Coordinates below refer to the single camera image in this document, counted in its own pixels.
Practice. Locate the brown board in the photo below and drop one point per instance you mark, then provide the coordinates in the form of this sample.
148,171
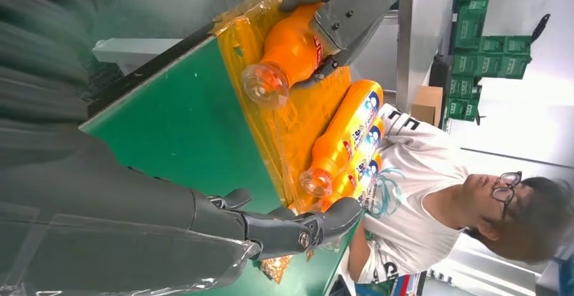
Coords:
428,103

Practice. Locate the green crate stack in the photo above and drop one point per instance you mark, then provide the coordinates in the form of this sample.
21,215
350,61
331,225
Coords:
475,60

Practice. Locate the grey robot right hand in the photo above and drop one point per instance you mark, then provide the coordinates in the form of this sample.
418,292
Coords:
112,226

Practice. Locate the white table leg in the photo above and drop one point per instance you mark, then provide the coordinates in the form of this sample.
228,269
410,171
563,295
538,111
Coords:
134,51

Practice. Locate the yellow taped cardboard mat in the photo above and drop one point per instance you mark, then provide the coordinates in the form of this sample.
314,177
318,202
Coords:
269,128

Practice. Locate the person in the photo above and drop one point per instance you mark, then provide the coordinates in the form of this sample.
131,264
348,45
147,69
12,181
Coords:
412,186

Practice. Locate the black hanging object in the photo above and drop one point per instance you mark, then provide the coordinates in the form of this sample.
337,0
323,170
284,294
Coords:
540,27

